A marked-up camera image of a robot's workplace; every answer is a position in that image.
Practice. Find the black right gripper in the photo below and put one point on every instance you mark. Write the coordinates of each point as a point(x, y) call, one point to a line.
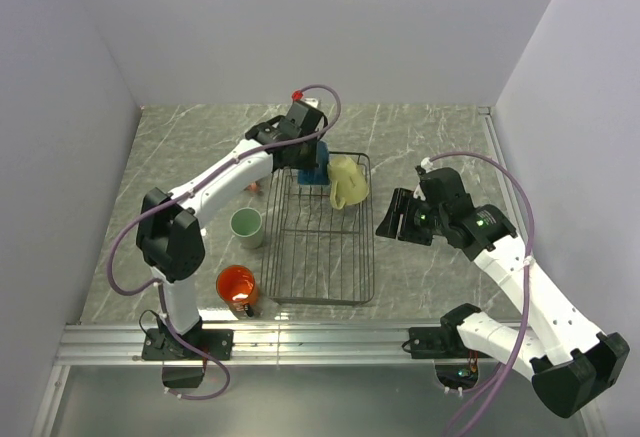
point(401, 204)

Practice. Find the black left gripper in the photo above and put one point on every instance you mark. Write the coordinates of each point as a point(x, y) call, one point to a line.
point(309, 162)

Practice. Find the yellow mug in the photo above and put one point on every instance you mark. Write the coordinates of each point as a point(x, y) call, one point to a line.
point(348, 184)

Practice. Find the blue mug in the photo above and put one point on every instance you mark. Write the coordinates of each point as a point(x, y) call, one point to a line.
point(319, 174)

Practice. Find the black wire dish rack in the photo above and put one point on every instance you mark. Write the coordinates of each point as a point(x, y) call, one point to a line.
point(316, 254)

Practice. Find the pale green cup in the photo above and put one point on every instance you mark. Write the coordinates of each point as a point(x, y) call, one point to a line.
point(247, 227)

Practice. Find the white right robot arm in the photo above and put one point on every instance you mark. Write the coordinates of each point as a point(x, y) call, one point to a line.
point(568, 359)

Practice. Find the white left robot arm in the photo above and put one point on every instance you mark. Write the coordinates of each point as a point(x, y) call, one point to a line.
point(170, 240)

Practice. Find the pink floral mug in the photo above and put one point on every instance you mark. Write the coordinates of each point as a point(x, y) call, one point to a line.
point(255, 188)

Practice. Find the orange mug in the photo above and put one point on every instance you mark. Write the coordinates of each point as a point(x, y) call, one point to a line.
point(237, 287)

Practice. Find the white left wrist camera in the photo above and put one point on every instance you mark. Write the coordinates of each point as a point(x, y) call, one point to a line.
point(298, 95)

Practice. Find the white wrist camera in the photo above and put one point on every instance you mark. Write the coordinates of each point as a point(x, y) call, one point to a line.
point(425, 167)
point(298, 95)

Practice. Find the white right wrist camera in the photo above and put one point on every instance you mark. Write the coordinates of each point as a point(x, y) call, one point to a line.
point(425, 167)

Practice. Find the aluminium side rail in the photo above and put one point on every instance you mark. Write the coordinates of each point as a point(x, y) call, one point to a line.
point(495, 154)

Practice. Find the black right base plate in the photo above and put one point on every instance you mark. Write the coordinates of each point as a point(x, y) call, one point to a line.
point(431, 343)

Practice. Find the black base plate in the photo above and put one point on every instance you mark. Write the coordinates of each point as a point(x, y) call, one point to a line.
point(159, 346)
point(431, 343)

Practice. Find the aluminium mounting rail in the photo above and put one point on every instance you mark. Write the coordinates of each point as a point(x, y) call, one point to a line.
point(254, 343)

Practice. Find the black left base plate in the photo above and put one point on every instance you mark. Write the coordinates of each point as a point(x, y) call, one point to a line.
point(159, 346)

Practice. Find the black box under rail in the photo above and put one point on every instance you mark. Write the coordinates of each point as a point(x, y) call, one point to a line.
point(174, 377)

